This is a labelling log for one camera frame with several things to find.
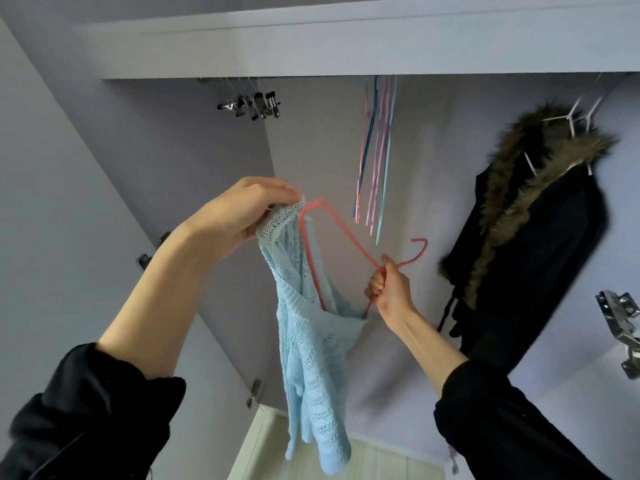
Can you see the person's right hand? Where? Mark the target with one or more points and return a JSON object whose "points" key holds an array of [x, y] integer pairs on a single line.
{"points": [[392, 293]]}

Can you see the person's left hand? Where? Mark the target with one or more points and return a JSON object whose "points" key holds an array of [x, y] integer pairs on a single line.
{"points": [[240, 210]]}

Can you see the light blue knit sweater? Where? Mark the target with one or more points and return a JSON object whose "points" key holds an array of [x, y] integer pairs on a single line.
{"points": [[315, 375]]}

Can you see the black fur-trimmed jacket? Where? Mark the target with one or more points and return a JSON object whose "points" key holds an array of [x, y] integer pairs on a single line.
{"points": [[530, 255]]}

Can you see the light grey wardrobe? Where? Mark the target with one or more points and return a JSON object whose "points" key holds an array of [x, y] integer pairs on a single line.
{"points": [[60, 195]]}

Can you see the person's right forearm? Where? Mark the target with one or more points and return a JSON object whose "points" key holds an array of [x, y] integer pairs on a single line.
{"points": [[430, 350]]}

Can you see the grey wardrobe shelf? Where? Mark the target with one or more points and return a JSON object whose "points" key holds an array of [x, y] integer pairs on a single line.
{"points": [[350, 40]]}

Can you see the cluster of metal clips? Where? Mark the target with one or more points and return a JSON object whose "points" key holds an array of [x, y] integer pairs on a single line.
{"points": [[255, 105]]}

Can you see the bunch of pastel hangers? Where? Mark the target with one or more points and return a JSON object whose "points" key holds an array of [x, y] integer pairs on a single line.
{"points": [[378, 145]]}

